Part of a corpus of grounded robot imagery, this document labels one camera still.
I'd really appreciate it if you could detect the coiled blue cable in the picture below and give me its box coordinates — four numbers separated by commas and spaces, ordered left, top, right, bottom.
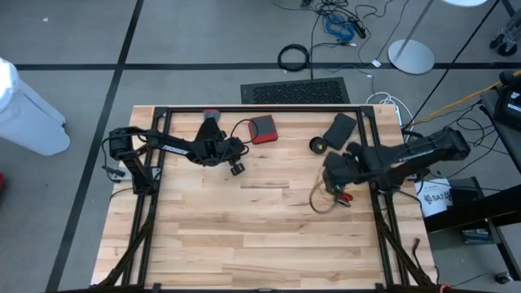
324, 14, 356, 43

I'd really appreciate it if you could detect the white cable bundle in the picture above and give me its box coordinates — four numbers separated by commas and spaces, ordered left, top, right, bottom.
365, 91, 414, 128

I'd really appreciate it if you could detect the grey round floor stand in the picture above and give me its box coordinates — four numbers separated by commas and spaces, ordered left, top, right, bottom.
387, 0, 436, 76

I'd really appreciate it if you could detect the coiled black cable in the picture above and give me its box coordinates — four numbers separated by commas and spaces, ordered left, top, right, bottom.
277, 43, 313, 73

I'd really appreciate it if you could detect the black metal table frame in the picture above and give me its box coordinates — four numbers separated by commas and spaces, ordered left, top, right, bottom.
90, 104, 439, 293

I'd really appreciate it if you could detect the white disc black pole stand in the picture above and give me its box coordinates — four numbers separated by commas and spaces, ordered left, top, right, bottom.
440, 0, 489, 8

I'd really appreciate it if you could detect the white cylindrical container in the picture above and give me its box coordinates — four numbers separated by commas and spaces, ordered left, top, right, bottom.
0, 56, 72, 158

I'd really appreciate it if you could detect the red box black lid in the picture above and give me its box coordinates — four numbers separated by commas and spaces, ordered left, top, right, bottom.
247, 114, 280, 146

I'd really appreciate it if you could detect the black equipment cart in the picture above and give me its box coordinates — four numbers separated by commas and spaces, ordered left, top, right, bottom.
479, 69, 521, 133

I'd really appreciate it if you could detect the brown strap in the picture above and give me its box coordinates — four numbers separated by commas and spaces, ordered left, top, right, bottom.
410, 237, 424, 269

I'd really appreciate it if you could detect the black zip pouch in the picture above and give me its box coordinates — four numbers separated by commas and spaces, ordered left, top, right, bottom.
323, 112, 358, 151

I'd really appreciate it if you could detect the black low shelf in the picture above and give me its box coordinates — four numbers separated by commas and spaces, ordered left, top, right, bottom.
422, 177, 521, 282

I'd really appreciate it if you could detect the yellow wire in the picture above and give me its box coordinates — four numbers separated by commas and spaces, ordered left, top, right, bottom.
309, 139, 367, 216

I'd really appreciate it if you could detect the grey wheeled cart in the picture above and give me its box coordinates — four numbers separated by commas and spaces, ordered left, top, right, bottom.
489, 0, 521, 58

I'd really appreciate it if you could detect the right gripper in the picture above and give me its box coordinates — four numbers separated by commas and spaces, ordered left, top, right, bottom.
322, 151, 361, 207

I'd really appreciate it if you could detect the black floor vent grille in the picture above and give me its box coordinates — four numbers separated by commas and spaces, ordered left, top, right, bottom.
239, 77, 352, 105

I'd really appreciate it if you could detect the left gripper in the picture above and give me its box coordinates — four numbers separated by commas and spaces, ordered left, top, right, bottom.
211, 136, 250, 177

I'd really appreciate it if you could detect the yellow extension cord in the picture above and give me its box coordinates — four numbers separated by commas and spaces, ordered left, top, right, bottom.
411, 69, 521, 126

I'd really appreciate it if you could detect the black glove red cuff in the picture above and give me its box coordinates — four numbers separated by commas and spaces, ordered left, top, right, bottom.
194, 108, 227, 150

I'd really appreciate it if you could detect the blue box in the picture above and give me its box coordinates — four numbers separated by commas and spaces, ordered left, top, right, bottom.
461, 228, 496, 245

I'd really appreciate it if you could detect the black caster wheel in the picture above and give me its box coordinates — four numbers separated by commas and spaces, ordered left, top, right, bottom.
493, 270, 515, 286

